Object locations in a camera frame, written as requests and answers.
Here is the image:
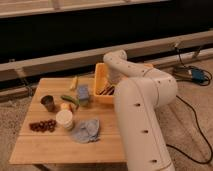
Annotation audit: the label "small yellow block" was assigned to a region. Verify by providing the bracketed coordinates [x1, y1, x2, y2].
[60, 103, 72, 111]

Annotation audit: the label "black cable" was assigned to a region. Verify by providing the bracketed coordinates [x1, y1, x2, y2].
[165, 46, 213, 165]

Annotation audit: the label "blue crumpled cloth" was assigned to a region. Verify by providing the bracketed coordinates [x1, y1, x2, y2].
[71, 119, 100, 144]

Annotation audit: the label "metal cup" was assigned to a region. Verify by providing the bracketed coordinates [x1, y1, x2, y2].
[40, 95, 55, 112]

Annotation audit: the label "wooden table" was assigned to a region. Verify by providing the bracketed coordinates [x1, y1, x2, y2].
[9, 78, 125, 165]

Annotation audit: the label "blue power box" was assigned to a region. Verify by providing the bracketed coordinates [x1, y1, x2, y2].
[173, 65, 209, 84]

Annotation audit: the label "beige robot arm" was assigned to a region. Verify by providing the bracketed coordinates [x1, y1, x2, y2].
[103, 50, 178, 171]

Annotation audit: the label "green pepper toy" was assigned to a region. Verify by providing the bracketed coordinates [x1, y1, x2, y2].
[61, 95, 79, 106]

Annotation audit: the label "dark utensils in tray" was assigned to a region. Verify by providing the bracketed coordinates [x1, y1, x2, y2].
[100, 85, 115, 95]

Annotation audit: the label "yellow plastic tray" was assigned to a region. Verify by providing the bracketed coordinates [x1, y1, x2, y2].
[93, 62, 154, 105]

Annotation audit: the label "bunch of red grapes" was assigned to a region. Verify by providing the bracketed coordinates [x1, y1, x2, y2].
[29, 119, 57, 132]

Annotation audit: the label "white stacked cup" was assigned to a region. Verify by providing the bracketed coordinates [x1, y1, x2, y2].
[56, 110, 74, 130]

